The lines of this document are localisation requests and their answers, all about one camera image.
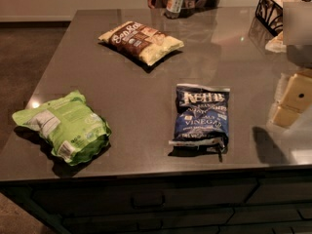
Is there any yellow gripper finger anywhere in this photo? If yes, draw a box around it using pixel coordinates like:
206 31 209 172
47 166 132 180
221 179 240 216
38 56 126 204
280 69 312 113
271 104 300 128

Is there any blue kettle chip bag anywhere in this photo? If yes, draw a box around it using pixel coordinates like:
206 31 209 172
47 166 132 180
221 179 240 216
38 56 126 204
169 84 230 152

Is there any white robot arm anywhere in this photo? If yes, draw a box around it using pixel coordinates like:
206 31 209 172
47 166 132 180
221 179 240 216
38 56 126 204
269 2 312 129

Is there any brown and yellow chip bag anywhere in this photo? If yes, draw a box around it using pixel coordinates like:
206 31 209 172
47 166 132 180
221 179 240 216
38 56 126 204
98 21 184 66

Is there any green rice chip bag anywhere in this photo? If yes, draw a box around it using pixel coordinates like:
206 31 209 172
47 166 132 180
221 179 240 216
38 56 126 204
13 91 112 166

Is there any dark drawer cabinet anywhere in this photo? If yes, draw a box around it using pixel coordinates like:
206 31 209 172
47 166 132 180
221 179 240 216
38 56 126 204
1 173 312 234

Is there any clear plastic bottle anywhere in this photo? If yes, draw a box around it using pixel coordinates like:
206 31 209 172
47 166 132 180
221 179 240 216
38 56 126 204
165 0 184 20

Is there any black lower drawer handle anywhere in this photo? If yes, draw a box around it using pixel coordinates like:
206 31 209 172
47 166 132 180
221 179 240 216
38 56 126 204
136 219 163 231

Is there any black drawer handle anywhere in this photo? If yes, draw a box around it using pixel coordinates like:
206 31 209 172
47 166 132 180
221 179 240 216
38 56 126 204
131 192 166 210
136 219 163 231

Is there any black upper drawer handle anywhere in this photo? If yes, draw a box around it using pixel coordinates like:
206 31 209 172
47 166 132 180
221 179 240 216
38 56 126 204
131 192 166 210

